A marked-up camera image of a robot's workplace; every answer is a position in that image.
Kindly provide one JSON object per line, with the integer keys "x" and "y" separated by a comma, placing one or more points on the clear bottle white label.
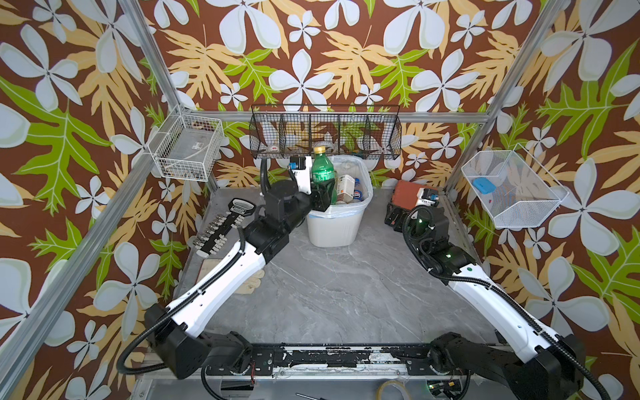
{"x": 345, "y": 189}

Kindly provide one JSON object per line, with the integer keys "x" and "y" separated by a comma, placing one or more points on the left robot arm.
{"x": 175, "y": 336}

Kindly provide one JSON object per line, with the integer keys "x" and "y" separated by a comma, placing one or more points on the green soda bottle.
{"x": 324, "y": 175}

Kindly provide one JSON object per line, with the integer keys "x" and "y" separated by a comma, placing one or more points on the tape roll foreground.
{"x": 392, "y": 389}

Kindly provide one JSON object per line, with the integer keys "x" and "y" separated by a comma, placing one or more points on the clear bin liner bag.
{"x": 357, "y": 168}

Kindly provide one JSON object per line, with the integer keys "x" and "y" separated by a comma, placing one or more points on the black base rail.
{"x": 361, "y": 359}

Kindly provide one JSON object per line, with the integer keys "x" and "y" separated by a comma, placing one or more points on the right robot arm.
{"x": 541, "y": 363}

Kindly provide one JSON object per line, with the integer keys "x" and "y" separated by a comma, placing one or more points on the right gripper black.
{"x": 407, "y": 216}

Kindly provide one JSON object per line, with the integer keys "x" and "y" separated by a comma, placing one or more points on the white plastic trash bin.
{"x": 332, "y": 233}

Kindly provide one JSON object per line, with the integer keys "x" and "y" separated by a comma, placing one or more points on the black wire wall basket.
{"x": 365, "y": 131}

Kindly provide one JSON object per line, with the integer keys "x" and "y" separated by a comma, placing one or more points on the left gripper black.
{"x": 317, "y": 201}

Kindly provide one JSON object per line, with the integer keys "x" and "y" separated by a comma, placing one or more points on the red plastic tool case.
{"x": 409, "y": 195}

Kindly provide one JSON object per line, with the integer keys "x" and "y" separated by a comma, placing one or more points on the white wire basket left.
{"x": 185, "y": 146}

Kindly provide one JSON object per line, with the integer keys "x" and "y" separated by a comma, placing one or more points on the white mesh basket right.
{"x": 527, "y": 193}

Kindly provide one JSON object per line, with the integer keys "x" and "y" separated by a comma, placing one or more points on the blue object in basket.
{"x": 484, "y": 185}

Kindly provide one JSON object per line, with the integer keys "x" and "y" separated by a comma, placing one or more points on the blue cap water bottle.
{"x": 358, "y": 194}

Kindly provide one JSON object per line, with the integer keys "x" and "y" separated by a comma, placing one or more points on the black screwdriver bit holder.
{"x": 216, "y": 234}

